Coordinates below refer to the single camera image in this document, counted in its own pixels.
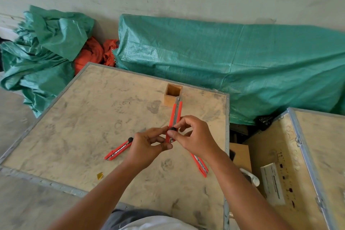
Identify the person's grey trousers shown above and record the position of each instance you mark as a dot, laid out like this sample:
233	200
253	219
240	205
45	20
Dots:
129	217

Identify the small yellow scrap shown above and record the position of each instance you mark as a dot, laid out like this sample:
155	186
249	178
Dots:
100	176

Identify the person's left thumb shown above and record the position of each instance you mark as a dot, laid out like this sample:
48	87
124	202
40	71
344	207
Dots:
163	147

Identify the person's left middle finger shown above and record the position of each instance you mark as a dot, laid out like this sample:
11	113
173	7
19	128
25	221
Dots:
159	139

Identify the white paper label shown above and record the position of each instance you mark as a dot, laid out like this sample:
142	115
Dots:
272	184

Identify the person's left hand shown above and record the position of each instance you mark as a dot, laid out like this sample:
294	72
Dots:
141	150

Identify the plywood crate with metal edges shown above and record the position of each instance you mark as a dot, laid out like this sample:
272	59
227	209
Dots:
310	170

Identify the person's right forearm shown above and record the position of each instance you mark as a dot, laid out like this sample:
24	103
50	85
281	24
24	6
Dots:
242	197

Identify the black crumpled plastic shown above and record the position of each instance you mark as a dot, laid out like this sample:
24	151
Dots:
264	122

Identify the red utility knife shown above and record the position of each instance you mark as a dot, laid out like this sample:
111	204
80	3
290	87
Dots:
118	151
200	165
175	111

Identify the person's white shirt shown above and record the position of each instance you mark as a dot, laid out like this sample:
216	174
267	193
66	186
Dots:
159	224

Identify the person's left forearm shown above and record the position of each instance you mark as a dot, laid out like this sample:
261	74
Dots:
99	200

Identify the brown cardboard box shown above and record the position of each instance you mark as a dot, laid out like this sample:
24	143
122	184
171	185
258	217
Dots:
241	155

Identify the orange cloth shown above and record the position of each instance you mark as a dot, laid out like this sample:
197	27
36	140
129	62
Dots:
90	54

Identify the person's right thumb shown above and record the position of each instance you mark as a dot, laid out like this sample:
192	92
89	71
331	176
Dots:
175	135

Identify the person's right hand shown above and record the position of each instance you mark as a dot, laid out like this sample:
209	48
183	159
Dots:
199	138

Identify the large green tarp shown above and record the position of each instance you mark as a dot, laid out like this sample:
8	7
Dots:
242	62

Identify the crumpled green tarp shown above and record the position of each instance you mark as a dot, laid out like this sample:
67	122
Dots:
40	57

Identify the small open wooden box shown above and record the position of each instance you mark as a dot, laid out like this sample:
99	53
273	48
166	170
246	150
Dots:
172	95

